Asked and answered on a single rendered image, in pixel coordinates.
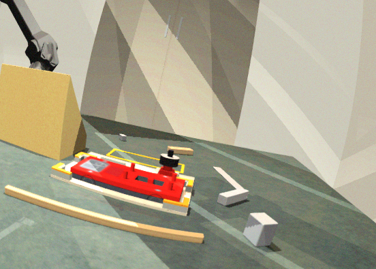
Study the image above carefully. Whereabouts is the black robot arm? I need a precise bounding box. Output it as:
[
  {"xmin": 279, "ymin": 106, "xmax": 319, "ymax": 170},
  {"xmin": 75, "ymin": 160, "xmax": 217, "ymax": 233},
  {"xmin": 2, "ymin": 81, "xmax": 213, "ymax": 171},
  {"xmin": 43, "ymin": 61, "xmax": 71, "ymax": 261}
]
[{"xmin": 0, "ymin": 0, "xmax": 59, "ymax": 72}]

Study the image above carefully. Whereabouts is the white rectangular block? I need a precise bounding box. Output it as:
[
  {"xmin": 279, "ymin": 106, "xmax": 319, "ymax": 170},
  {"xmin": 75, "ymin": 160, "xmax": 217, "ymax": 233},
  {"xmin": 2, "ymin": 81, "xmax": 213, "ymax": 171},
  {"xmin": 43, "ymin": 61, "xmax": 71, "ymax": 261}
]
[{"xmin": 217, "ymin": 188, "xmax": 249, "ymax": 206}]

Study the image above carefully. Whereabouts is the tan curved wooden strip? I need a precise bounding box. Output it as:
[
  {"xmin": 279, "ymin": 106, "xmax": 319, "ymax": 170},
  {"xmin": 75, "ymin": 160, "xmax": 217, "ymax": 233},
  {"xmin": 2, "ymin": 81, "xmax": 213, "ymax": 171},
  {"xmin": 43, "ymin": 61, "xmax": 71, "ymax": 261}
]
[{"xmin": 5, "ymin": 185, "xmax": 204, "ymax": 244}]

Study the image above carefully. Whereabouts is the white flat bar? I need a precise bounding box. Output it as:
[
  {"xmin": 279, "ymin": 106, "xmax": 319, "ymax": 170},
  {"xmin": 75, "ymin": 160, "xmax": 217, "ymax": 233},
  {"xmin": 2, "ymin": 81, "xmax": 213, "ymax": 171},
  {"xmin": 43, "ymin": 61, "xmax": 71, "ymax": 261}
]
[{"xmin": 214, "ymin": 167, "xmax": 242, "ymax": 190}]

